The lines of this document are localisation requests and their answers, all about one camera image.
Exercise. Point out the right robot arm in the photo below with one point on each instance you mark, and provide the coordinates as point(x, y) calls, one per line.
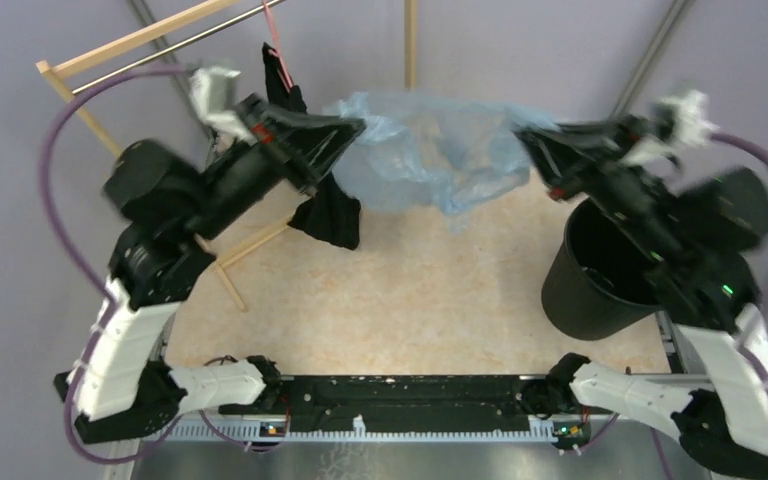
point(694, 245)

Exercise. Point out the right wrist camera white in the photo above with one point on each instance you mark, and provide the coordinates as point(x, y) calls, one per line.
point(678, 121)

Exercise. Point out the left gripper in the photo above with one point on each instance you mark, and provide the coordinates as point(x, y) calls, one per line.
point(297, 144)

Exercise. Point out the pink clothes hanger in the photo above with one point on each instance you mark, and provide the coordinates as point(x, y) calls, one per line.
point(278, 46)

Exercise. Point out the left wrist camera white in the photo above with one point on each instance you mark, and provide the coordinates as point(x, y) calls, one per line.
point(213, 96)

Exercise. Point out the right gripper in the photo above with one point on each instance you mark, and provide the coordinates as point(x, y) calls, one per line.
point(585, 158)

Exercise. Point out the black garment on hanger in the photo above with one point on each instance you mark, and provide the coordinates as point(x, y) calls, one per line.
point(331, 215)

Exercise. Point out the wooden clothes rack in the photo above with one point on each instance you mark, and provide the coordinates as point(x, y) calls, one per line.
point(154, 31)

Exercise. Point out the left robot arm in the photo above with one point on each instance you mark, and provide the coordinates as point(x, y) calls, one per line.
point(120, 391)

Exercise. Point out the black trash bin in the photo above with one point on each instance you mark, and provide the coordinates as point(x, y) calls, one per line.
point(596, 284)

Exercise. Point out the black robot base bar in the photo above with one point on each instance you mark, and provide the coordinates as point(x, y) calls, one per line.
point(402, 404)

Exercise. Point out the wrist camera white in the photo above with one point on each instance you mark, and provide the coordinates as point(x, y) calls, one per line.
point(213, 96)
point(678, 121)

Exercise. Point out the blue plastic trash bag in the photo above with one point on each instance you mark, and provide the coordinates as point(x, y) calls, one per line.
point(421, 150)

